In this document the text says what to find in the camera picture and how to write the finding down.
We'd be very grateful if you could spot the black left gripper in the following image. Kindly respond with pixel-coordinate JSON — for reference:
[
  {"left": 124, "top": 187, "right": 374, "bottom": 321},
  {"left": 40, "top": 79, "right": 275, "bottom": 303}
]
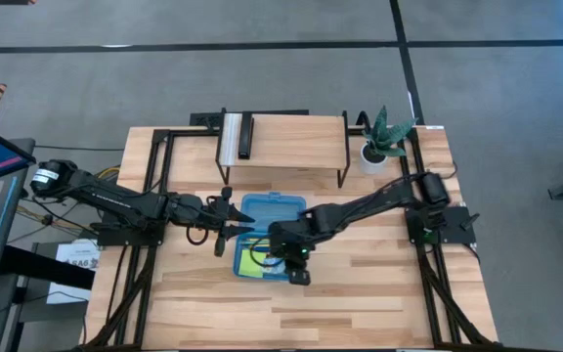
[{"left": 206, "top": 185, "right": 257, "bottom": 258}]

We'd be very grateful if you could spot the green sticky note pad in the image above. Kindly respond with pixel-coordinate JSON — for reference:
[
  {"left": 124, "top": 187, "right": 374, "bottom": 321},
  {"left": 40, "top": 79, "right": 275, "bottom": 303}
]
[{"left": 238, "top": 248, "right": 270, "bottom": 280}]

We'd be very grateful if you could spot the blue plastic bin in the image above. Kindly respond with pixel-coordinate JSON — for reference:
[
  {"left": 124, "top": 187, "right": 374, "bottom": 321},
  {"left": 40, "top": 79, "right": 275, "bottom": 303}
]
[{"left": 232, "top": 191, "right": 309, "bottom": 283}]

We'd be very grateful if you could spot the black stapler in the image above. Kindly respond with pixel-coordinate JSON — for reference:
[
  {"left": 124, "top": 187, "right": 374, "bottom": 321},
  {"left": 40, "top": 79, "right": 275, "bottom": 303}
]
[{"left": 237, "top": 113, "right": 255, "bottom": 161}]

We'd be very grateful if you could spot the white plant pot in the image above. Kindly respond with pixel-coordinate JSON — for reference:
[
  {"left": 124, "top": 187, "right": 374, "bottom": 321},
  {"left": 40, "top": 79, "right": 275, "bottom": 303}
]
[{"left": 359, "top": 142, "right": 390, "bottom": 176}]

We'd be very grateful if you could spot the green snake plant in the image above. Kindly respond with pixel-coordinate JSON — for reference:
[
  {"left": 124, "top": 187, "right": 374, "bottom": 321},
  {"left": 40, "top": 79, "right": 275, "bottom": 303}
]
[{"left": 361, "top": 104, "right": 417, "bottom": 159}]

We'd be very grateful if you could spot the white printed paper sheet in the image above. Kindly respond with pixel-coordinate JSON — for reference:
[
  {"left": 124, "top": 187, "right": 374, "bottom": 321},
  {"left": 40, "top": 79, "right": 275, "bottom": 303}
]
[{"left": 46, "top": 239, "right": 103, "bottom": 306}]

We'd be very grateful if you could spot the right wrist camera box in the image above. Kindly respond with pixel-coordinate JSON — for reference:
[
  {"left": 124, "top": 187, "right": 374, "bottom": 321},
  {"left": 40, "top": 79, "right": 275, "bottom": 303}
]
[{"left": 286, "top": 263, "right": 313, "bottom": 287}]

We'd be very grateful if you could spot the black looped cable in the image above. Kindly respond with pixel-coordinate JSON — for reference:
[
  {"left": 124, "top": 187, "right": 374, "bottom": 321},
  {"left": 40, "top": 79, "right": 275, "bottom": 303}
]
[{"left": 185, "top": 224, "right": 210, "bottom": 246}]

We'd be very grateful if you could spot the wooden shelf riser black frame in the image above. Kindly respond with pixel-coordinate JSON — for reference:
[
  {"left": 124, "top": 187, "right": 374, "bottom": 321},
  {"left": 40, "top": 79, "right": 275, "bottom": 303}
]
[{"left": 214, "top": 109, "right": 353, "bottom": 190}]

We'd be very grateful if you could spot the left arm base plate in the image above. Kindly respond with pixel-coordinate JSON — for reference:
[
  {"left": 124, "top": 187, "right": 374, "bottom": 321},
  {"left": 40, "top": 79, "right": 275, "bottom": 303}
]
[{"left": 96, "top": 221, "right": 166, "bottom": 247}]

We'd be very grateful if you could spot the black aluminium frame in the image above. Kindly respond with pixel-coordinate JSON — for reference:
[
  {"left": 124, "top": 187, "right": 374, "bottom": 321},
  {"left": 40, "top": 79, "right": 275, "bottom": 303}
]
[
  {"left": 82, "top": 127, "right": 173, "bottom": 349},
  {"left": 400, "top": 127, "right": 498, "bottom": 349}
]

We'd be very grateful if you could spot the yellow cable bundle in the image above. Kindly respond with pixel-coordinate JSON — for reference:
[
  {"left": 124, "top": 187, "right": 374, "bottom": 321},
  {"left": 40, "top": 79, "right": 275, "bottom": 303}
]
[{"left": 95, "top": 165, "right": 122, "bottom": 181}]

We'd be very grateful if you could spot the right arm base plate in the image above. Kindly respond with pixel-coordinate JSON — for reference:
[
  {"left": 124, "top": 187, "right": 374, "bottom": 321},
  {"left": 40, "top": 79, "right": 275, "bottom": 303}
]
[{"left": 405, "top": 204, "right": 479, "bottom": 246}]

